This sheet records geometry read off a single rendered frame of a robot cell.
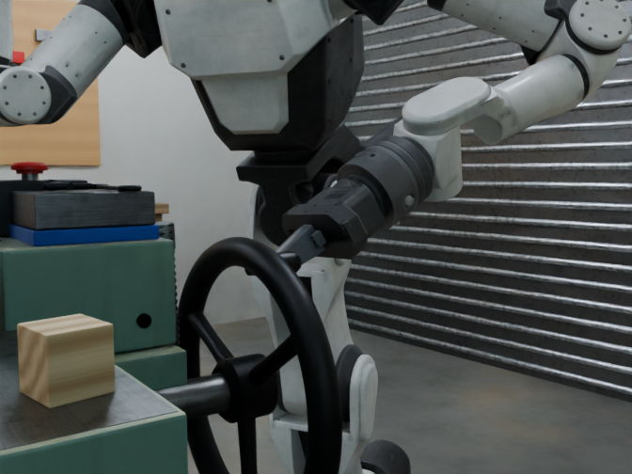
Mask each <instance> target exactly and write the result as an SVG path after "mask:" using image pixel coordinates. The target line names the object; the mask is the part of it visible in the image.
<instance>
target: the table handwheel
mask: <svg viewBox="0 0 632 474"><path fill-rule="evenodd" d="M231 266H240V267H243V268H245V269H246V270H248V271H250V272H251V273H253V274H254V275H255V276H256V277H257V278H258V279H259V280H260V281H261V282H262V283H263V285H264V286H265V287H266V288H267V290H268V291H269V292H270V294H272V296H273V297H274V299H275V301H276V303H277V305H278V307H279V309H280V311H281V313H282V315H283V317H284V319H285V321H286V323H287V326H288V327H289V330H290V332H291V334H290V335H289V337H287V338H286V339H285V340H284V341H283V342H282V343H281V344H280V345H279V346H278V347H277V348H276V349H275V350H274V351H273V352H272V353H271V354H270V355H268V356H265V355H262V354H252V355H242V356H237V357H234V356H233V354H232V353H231V352H230V350H229V349H228V348H227V346H226V345H225V344H224V342H223V341H222V340H221V339H220V338H219V337H218V336H217V334H216V333H215V331H214V330H213V328H212V326H211V325H210V323H209V322H208V320H207V319H206V317H205V316H204V314H203V312H204V309H205V305H206V301H207V298H208V295H209V292H210V290H211V288H212V286H213V284H214V282H215V281H216V279H217V278H218V277H219V275H220V274H221V273H222V272H223V271H224V270H226V269H227V268H229V267H231ZM178 313H179V317H178V318H177V319H178V320H179V324H178V327H179V328H180V330H179V332H178V333H179V334H180V337H179V341H180V342H181V343H180V345H179V346H180V347H181V348H182V349H183V350H185V351H186V357H187V384H186V385H183V386H178V387H170V388H165V389H160V390H155V392H156V393H157V394H159V395H160V396H162V397H163V398H165V399H166V400H168V401H169V402H170V403H172V404H174V405H175V406H177V407H178V408H180V409H181V411H183V412H184V413H185V415H186V416H187V442H188V445H189V448H190V451H191V453H192V456H193V459H194V462H195V464H196V467H197V471H198V473H199V474H229V471H228V470H227V468H226V466H225V464H224V461H223V459H222V457H221V455H220V453H219V450H218V448H217V446H216V443H215V441H214V438H213V433H212V429H211V426H210V422H209V420H208V416H210V415H213V414H218V415H219V416H220V417H222V418H223V419H224V420H225V421H227V422H229V423H236V422H237V425H238V436H239V448H240V460H241V474H258V470H257V442H256V418H258V417H262V416H266V415H270V414H271V413H273V411H274V410H275V408H276V406H277V402H278V399H279V395H280V384H279V379H278V375H277V371H278V370H279V369H280V368H281V367H283V366H284V365H285V364H286V363H288V362H289V361H290V360H291V359H293V358H294V357H295V356H298V360H299V364H300V368H301V372H302V376H303V382H304V388H305V394H306V402H307V412H308V447H307V457H306V463H305V468H304V473H303V474H339V470H340V457H341V446H342V413H341V401H340V387H339V380H338V376H337V370H336V366H335V361H334V357H333V354H332V350H331V347H330V343H329V340H328V337H327V335H326V332H325V329H324V324H323V322H322V319H321V317H320V314H319V312H318V310H317V309H316V306H315V304H314V302H313V300H312V298H311V296H310V295H309V293H308V290H307V288H306V287H305V285H304V284H303V282H302V280H301V279H300V278H299V276H298V275H297V274H296V273H295V272H294V270H293V269H292V268H291V266H290V265H289V264H288V263H287V262H286V261H285V260H284V259H283V258H282V257H281V256H279V255H278V254H277V253H276V252H275V250H273V249H272V248H270V247H269V246H267V245H265V244H263V243H261V242H259V241H256V240H253V239H250V238H245V237H230V238H226V239H224V240H221V241H218V242H216V243H214V244H213V245H211V246H210V247H209V248H207V249H206V250H205V251H204V252H203V253H202V254H201V255H200V256H199V258H198V259H197V261H196V262H195V264H194V265H193V267H192V269H191V271H190V273H189V275H188V277H187V279H186V281H185V283H184V286H183V289H182V295H181V299H180V303H179V308H178ZM200 338H201V339H202V340H203V341H204V343H205V344H206V346H207V347H208V349H209V350H210V352H211V354H212V355H213V357H214V359H215V361H216V362H217V364H216V365H215V367H214V369H213V372H212V374H211V375H205V376H200V361H199V345H200Z"/></svg>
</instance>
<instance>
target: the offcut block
mask: <svg viewBox="0 0 632 474"><path fill-rule="evenodd" d="M17 337H18V358H19V380H20V391H21V392H22V393H23V394H25V395H26V396H28V397H30V398H32V399H34V400H35V401H37V402H39V403H41V404H43V405H45V406H47V407H49V408H52V407H56V406H60V405H63V404H67V403H74V402H78V401H82V400H85V399H88V398H92V397H96V396H100V395H103V394H107V393H111V392H114V391H115V359H114V328H113V324H110V323H108V322H105V321H102V320H99V319H95V318H92V317H89V316H86V315H84V314H74V315H69V316H62V317H56V318H51V319H44V320H38V321H33V322H26V323H20V324H17Z"/></svg>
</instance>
